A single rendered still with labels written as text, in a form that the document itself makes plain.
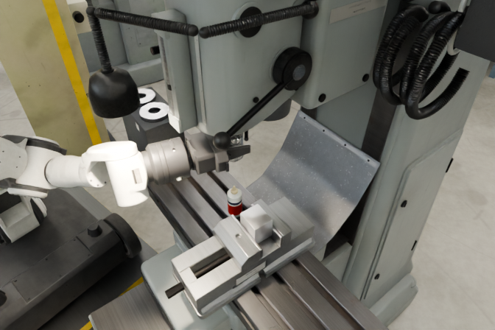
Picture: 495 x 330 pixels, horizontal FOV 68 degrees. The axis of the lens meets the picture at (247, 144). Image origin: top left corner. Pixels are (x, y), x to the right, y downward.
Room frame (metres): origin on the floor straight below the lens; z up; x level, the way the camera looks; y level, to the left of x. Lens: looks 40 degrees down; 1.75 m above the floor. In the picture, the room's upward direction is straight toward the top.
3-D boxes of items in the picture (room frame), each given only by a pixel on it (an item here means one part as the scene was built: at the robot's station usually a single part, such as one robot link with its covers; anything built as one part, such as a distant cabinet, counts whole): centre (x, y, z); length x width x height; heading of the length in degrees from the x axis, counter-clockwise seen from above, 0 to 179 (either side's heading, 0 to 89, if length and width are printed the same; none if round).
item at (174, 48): (0.55, 0.12, 1.45); 0.04 x 0.04 x 0.21; 37
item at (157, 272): (0.62, 0.03, 0.79); 0.50 x 0.35 x 0.12; 127
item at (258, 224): (0.55, -0.02, 1.05); 0.06 x 0.05 x 0.06; 35
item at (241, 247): (0.52, 0.02, 1.02); 0.12 x 0.06 x 0.04; 35
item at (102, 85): (0.48, 0.21, 1.46); 0.07 x 0.07 x 0.06
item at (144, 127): (0.94, 0.31, 1.03); 0.22 x 0.12 x 0.20; 36
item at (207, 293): (0.53, 0.00, 0.99); 0.35 x 0.15 x 0.11; 125
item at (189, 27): (0.44, 0.12, 1.58); 0.17 x 0.01 x 0.01; 66
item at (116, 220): (0.92, 0.52, 0.50); 0.20 x 0.05 x 0.20; 50
